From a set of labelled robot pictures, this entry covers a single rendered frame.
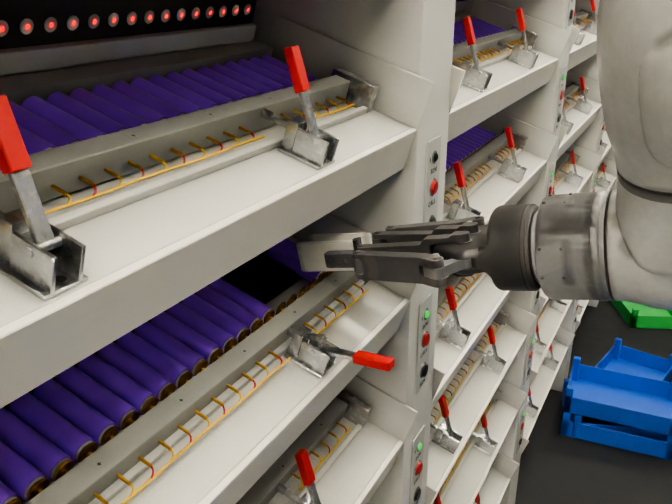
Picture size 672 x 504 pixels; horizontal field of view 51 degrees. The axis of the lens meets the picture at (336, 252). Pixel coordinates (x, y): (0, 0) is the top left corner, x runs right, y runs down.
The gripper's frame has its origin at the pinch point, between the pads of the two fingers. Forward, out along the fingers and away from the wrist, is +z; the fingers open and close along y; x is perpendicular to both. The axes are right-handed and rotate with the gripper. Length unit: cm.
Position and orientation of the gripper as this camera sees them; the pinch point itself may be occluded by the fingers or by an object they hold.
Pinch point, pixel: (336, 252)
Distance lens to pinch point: 69.8
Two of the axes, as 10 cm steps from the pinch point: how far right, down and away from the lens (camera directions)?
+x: 1.8, 9.4, 2.8
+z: -8.7, 0.2, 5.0
